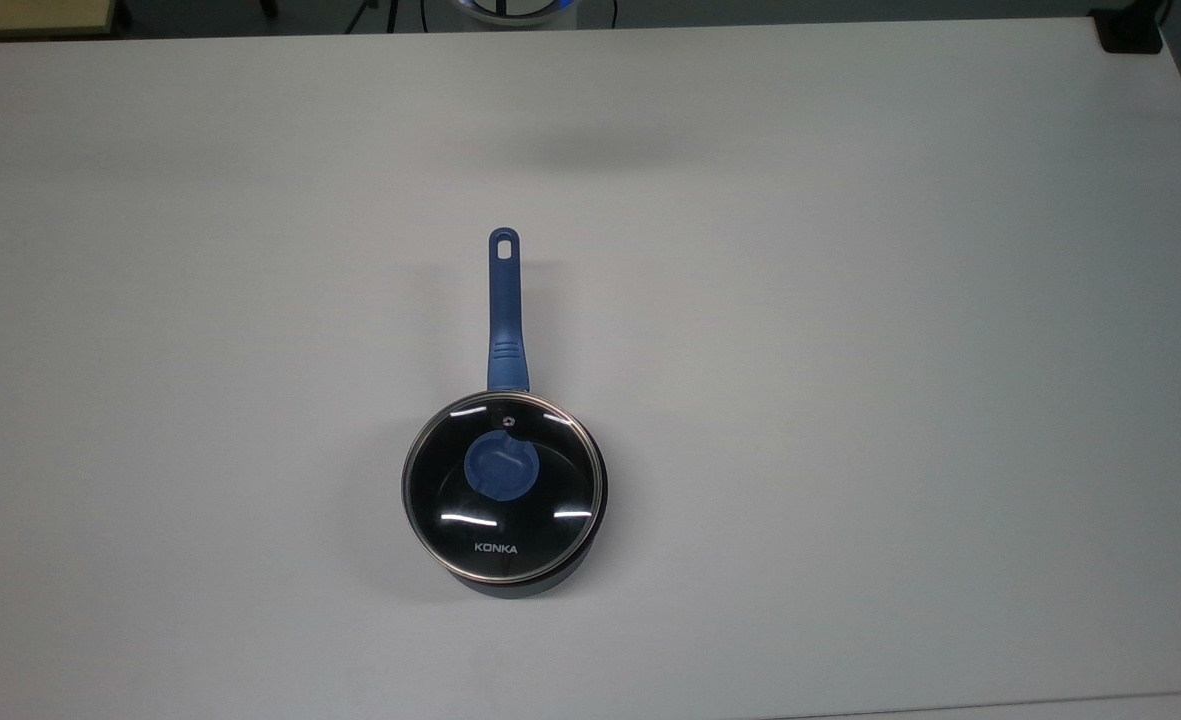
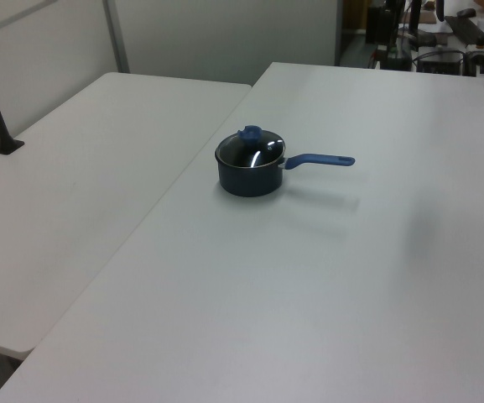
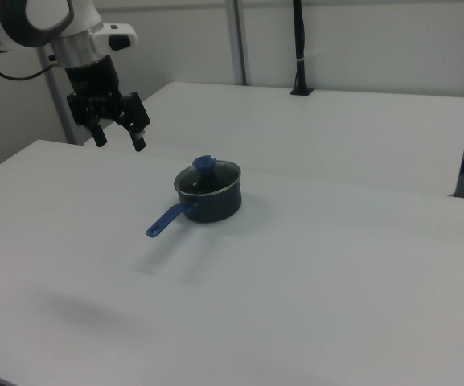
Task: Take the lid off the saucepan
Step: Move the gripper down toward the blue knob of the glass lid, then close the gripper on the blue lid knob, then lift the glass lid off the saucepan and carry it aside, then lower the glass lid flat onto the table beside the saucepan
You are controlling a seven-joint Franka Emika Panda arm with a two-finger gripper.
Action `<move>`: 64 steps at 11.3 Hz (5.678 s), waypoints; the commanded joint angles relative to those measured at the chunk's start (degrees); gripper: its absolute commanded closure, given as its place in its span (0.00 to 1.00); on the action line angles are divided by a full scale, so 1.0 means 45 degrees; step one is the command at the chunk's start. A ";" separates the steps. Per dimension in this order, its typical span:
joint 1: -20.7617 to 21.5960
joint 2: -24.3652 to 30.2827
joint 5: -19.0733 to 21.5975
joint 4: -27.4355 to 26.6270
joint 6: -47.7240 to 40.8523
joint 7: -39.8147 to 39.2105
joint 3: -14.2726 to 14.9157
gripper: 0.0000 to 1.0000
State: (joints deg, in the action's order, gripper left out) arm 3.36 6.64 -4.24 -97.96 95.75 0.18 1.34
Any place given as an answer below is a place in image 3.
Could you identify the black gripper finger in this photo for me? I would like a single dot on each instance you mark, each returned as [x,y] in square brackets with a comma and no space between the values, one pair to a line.
[135,116]
[95,124]

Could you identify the glass lid with blue knob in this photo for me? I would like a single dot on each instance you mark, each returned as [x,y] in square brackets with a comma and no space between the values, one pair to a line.
[211,177]

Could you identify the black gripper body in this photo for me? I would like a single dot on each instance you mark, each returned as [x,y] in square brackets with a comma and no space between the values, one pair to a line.
[91,78]

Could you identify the grey slanted metal frame post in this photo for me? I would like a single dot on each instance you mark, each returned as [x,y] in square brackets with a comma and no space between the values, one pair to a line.
[56,100]

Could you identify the black pole with base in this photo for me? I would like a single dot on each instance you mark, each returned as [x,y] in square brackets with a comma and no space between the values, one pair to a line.
[300,32]

